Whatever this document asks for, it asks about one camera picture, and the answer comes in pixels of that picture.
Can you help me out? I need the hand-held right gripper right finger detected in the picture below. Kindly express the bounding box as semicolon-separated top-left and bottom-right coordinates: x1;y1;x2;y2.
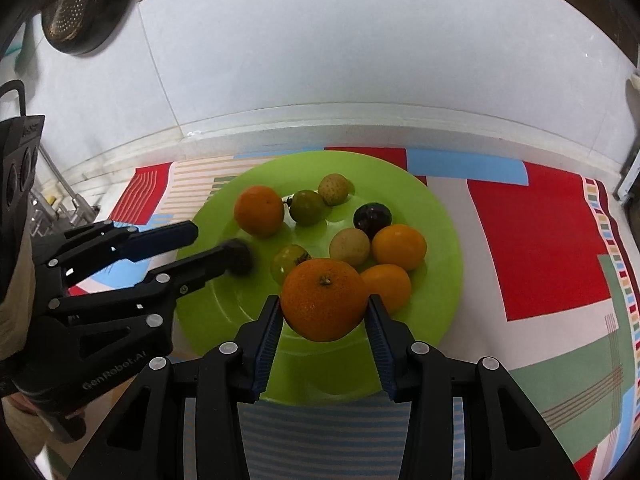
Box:
364;294;581;480

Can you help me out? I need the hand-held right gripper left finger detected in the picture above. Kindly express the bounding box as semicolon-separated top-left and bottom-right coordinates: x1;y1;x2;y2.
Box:
67;294;285;480

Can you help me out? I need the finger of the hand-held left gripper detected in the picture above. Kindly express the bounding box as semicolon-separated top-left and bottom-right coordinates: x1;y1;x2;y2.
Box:
32;219;199;302
47;241;233;341

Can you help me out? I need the yellow-orange citrus fruit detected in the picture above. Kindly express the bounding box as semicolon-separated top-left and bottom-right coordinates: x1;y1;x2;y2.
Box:
360;263;412;313
372;224;428;272

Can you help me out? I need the large orange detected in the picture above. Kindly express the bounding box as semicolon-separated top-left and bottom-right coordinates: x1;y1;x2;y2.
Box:
280;258;371;342

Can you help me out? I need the green lime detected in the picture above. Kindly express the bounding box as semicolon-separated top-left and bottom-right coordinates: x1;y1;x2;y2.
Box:
270;244;312;286

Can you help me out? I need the pale yellow round fruit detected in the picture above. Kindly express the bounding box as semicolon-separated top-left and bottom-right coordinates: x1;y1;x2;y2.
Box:
329;227;372;267

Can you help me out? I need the green tomato with stem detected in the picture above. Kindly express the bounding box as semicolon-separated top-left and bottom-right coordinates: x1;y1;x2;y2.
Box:
284;189;328;227

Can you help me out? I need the green plate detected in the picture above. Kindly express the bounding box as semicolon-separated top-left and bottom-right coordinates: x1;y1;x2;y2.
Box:
172;150;463;406

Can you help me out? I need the small orange mandarin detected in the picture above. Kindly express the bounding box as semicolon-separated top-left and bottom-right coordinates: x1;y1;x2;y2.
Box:
234;185;286;238

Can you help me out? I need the tall curved steel faucet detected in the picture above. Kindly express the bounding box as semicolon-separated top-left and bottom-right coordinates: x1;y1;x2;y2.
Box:
37;147;101;231

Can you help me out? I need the small speckled green fruit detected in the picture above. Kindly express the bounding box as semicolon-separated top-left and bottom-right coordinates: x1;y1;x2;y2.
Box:
318;173;350;206

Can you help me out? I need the colourful patterned tablecloth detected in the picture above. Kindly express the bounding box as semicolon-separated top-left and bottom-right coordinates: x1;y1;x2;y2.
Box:
67;146;640;480

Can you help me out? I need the dark round colander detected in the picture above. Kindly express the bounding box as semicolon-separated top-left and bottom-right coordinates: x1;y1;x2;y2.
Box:
40;0;143;56

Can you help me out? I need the white plastic rack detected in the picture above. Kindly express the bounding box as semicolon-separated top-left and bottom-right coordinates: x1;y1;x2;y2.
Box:
614;130;640;206

